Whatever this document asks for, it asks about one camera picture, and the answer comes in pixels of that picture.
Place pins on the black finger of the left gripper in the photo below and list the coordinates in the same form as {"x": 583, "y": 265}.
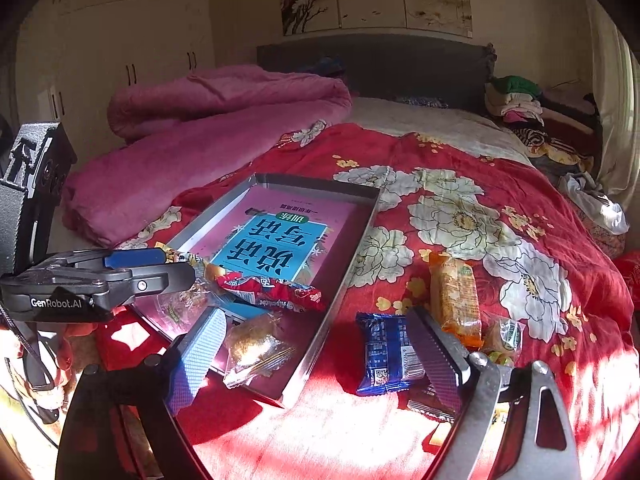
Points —
{"x": 159, "y": 279}

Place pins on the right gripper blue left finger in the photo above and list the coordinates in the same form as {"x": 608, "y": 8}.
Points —
{"x": 190, "y": 356}

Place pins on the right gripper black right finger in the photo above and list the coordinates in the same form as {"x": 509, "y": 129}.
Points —
{"x": 442, "y": 356}

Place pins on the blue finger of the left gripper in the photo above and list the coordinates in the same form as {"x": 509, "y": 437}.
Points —
{"x": 130, "y": 258}

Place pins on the clear bag red snack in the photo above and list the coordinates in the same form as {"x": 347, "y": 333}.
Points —
{"x": 174, "y": 314}

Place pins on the yellow snack packet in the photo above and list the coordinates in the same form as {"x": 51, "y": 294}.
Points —
{"x": 172, "y": 255}

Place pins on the clear bag of grain snack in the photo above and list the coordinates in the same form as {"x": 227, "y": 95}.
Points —
{"x": 255, "y": 348}

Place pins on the red snack packet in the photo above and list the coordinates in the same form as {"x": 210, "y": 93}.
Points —
{"x": 272, "y": 293}

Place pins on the left hand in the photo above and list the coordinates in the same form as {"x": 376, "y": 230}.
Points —
{"x": 77, "y": 350}

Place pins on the dark seaweed snack packet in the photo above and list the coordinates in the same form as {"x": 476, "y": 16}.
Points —
{"x": 424, "y": 400}

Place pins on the blue biscuit packet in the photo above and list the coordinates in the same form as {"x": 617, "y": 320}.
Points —
{"x": 390, "y": 362}

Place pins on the round biscuit green label packet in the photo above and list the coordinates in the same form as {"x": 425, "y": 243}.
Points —
{"x": 503, "y": 340}

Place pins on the long bread cake packet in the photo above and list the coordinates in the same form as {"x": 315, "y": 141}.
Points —
{"x": 454, "y": 303}

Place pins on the metal tray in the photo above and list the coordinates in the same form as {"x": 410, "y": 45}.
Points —
{"x": 305, "y": 330}

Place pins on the pink blanket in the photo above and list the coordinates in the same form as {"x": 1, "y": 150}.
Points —
{"x": 185, "y": 133}

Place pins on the pink and blue book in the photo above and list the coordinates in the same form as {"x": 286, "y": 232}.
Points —
{"x": 272, "y": 230}

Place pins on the red plastic bag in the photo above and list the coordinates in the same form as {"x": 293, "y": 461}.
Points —
{"x": 629, "y": 267}

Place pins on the white wardrobe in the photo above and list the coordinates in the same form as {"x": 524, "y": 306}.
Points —
{"x": 73, "y": 55}

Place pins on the pile of folded clothes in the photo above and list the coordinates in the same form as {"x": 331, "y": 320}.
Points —
{"x": 560, "y": 126}

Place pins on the white curtain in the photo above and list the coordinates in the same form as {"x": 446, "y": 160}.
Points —
{"x": 615, "y": 83}

